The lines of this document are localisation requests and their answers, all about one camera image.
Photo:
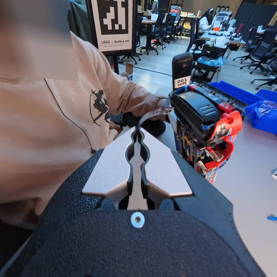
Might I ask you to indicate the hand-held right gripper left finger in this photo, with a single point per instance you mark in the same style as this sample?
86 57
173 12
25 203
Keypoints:
108 173

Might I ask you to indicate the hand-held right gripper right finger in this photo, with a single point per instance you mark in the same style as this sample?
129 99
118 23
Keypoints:
166 173

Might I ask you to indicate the red blue lego car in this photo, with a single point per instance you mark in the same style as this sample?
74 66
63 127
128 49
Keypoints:
194 108

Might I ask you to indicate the shiny sticker strip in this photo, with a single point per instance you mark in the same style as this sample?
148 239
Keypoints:
160 112

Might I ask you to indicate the person's left forearm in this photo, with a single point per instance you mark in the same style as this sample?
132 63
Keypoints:
134 97

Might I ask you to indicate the clear bag of lego parts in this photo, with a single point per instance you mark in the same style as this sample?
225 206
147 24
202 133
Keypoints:
267 111

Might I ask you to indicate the blue lego piece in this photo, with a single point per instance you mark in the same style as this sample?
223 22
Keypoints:
272 217

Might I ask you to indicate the black rolling cart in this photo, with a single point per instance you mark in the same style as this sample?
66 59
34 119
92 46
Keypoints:
207 71

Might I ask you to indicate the blue plastic bag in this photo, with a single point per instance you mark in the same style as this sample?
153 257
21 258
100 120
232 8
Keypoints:
211 61

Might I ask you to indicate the cluttered work table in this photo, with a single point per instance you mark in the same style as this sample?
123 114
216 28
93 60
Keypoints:
220 40

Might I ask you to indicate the small open printed box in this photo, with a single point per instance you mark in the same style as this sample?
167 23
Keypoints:
129 69

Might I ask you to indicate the person's beige hoodie torso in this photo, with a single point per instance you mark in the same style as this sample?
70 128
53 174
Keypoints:
54 140

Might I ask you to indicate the black framed marker sign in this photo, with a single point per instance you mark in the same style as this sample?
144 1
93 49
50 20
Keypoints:
112 43

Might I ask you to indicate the dark green jacket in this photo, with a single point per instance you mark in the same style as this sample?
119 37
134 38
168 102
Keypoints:
80 21

